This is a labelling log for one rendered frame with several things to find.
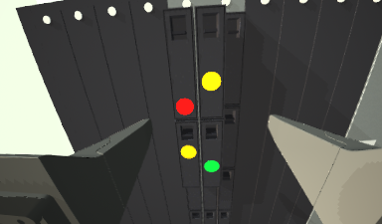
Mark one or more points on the black server rack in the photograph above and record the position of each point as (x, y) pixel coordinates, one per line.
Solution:
(104, 65)

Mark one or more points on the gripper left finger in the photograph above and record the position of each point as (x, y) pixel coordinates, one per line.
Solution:
(93, 185)

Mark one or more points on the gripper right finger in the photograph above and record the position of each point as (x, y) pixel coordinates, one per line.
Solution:
(341, 177)

